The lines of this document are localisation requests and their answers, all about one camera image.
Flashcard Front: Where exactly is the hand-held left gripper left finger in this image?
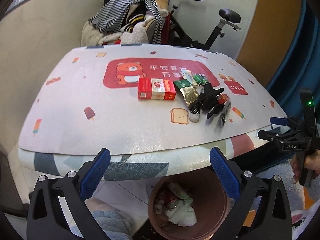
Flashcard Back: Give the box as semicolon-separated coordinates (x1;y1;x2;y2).
26;147;112;240

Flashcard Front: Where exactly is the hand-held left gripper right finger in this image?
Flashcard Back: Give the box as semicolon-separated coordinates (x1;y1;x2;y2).
210;145;293;240

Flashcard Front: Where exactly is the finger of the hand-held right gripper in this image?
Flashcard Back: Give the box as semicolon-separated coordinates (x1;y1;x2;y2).
269;116;302;129
257;129;298;143

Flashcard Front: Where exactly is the brown waste bin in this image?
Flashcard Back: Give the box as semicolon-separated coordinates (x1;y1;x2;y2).
148;167;230;240

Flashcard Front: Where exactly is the person's right hand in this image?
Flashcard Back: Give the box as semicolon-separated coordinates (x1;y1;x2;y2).
290;149;320;183

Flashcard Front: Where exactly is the white fluffy cloth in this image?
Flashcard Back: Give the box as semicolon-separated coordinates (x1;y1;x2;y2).
255;155;302;197

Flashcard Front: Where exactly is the bear printed table mat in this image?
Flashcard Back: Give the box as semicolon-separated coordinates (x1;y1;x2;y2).
19;44;289;157

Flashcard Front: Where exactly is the fluffy blue pink cloth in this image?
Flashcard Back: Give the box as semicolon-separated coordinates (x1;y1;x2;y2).
86;197;137;240

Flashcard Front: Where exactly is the clear plastic wrapper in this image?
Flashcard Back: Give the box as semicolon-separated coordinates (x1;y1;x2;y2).
216;100;232;128

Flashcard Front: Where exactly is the blue curtain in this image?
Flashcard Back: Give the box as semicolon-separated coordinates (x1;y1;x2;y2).
266;0;320;111

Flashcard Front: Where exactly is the black dotted glove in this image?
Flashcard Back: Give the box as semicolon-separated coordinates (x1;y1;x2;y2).
206;102;226;120
188;82;225;123

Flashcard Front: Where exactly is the colourful printed cloth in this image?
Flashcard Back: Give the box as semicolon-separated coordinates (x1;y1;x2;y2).
289;199;320;233

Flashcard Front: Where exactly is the gold green wrapper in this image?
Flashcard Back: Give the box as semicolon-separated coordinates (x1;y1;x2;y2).
173;79;200;108

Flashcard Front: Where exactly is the wooden door panel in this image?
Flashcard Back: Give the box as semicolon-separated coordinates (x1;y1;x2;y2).
236;0;303;81

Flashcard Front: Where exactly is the white green sachet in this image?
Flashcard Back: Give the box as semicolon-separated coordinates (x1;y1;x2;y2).
181;71;198;86

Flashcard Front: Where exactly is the red cigarette box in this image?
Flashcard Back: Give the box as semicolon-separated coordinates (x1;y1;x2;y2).
137;77;177;102

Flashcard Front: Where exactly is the black exercise bike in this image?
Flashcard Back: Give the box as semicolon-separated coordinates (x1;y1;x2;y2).
151;0;242;52

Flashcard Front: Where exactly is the red garment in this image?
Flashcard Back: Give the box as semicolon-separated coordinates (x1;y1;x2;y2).
162;14;173;45

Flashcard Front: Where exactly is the black yellow striped sweater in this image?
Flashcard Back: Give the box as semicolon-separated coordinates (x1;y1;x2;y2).
120;7;148;32

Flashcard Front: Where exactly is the striped shirt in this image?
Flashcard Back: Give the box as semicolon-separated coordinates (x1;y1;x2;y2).
89;0;167;45

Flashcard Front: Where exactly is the beige chair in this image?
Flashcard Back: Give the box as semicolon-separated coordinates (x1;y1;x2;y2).
145;0;170;10

